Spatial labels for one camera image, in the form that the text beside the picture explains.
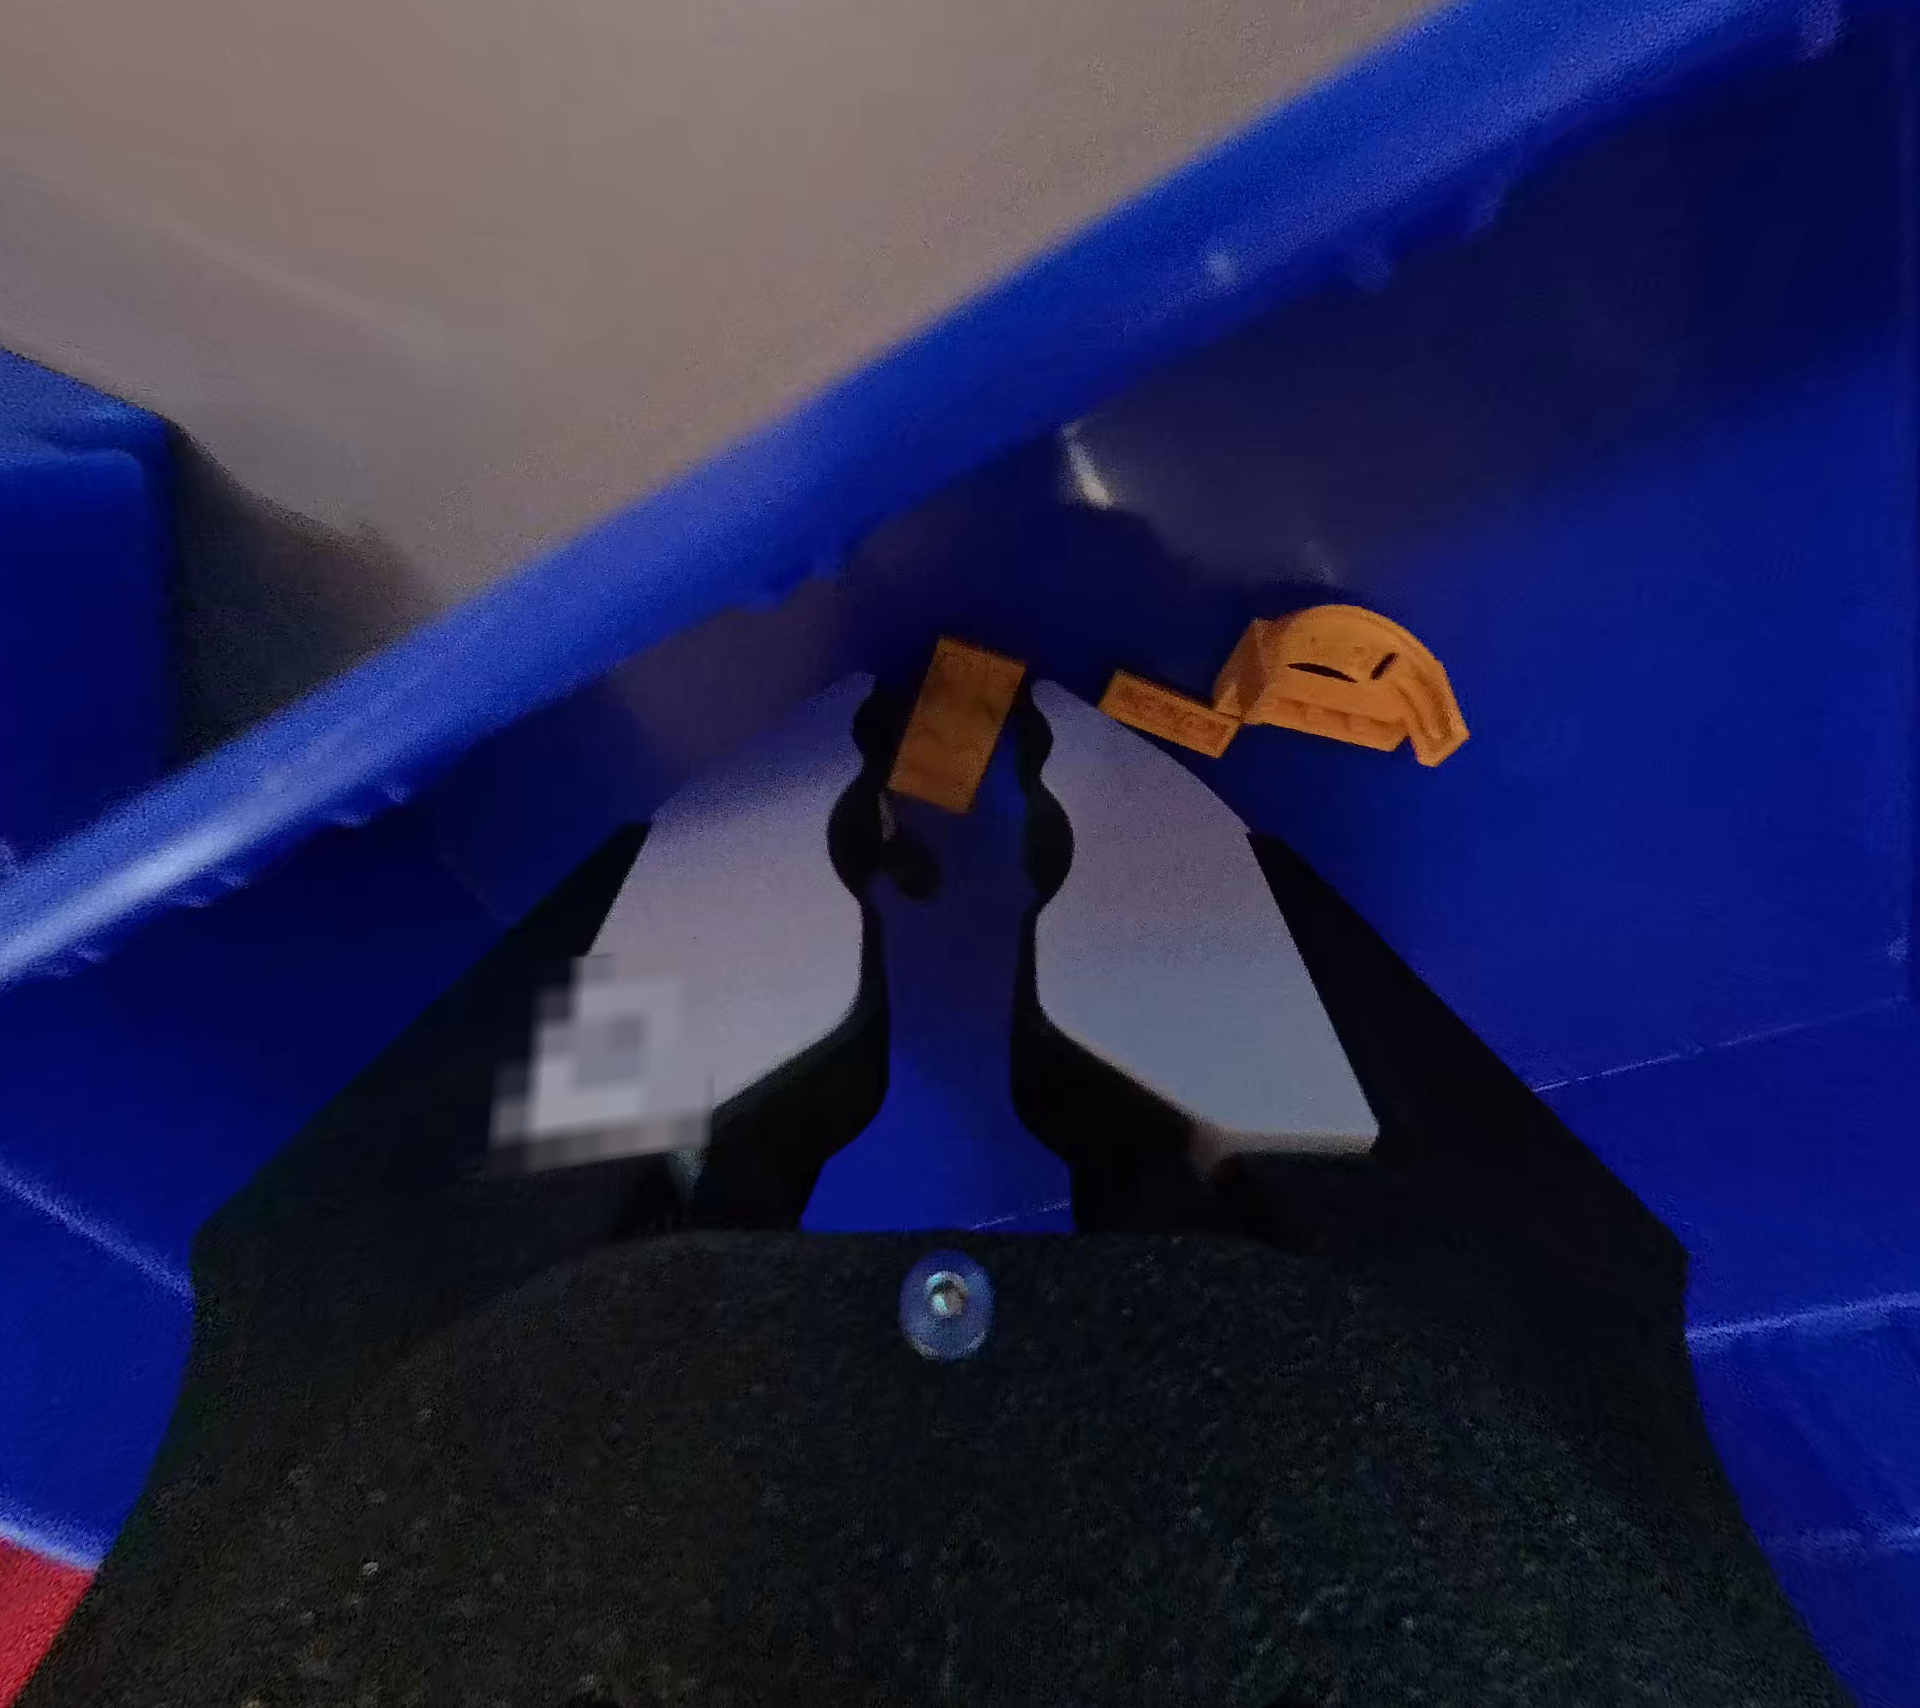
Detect blue plastic bin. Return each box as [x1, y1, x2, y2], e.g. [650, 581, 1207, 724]
[0, 0, 1920, 1708]
[0, 347, 179, 848]

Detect red plastic bin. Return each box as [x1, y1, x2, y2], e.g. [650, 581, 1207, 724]
[0, 1528, 100, 1702]

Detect orange arched lego piece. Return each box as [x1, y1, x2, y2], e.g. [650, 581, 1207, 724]
[1211, 605, 1472, 770]

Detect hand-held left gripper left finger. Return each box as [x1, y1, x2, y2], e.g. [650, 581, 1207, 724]
[587, 672, 889, 1149]

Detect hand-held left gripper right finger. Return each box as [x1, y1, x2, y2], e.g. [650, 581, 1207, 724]
[1013, 680, 1382, 1158]

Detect small orange flat lego piece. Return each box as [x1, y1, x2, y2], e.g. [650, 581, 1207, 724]
[1098, 671, 1242, 761]

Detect orange lego plate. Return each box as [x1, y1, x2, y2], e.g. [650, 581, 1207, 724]
[883, 637, 1031, 817]

